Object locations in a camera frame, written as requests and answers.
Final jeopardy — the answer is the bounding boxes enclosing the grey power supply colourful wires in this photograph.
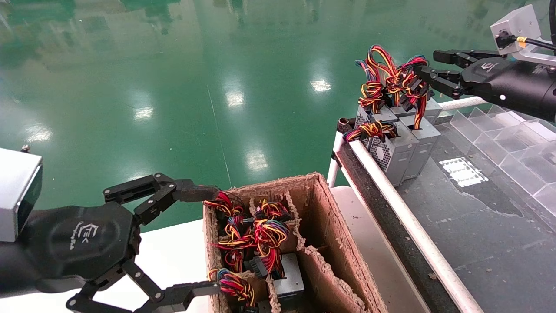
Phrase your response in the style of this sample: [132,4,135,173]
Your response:
[204,191,245,218]
[369,45,413,121]
[417,83,443,126]
[245,217,291,280]
[213,215,257,272]
[208,267,257,310]
[254,198,292,222]
[344,120,420,187]
[400,54,442,181]
[355,59,388,150]

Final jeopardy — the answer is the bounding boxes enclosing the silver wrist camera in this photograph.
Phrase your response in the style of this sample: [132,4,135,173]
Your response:
[490,4,544,56]
[0,146,43,243]

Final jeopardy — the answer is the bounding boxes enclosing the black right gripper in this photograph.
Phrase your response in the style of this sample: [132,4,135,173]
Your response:
[413,49,540,114]

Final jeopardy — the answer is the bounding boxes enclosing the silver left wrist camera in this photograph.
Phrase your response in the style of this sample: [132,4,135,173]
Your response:
[0,146,43,243]

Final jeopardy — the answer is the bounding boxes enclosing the black camera cable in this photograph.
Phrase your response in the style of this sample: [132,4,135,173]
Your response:
[496,30,556,52]

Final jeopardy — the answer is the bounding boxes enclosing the grey power supply casing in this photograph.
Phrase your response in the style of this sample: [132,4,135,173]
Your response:
[271,252,306,300]

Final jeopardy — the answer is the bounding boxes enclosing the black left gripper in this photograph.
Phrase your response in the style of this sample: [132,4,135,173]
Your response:
[24,173,222,313]

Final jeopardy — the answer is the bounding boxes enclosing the white pipe leg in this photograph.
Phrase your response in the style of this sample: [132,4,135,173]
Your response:
[327,130,346,188]

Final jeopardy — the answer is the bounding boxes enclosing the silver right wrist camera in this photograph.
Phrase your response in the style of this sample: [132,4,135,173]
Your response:
[490,4,544,56]

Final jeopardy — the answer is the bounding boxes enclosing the brown cardboard box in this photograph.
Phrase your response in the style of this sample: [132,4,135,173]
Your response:
[203,173,389,313]

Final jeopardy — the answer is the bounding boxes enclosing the black pipe connector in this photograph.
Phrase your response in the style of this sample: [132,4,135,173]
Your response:
[338,117,359,142]

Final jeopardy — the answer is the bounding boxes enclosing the clear acrylic divider tray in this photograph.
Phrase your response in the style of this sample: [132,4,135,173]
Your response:
[450,104,556,218]

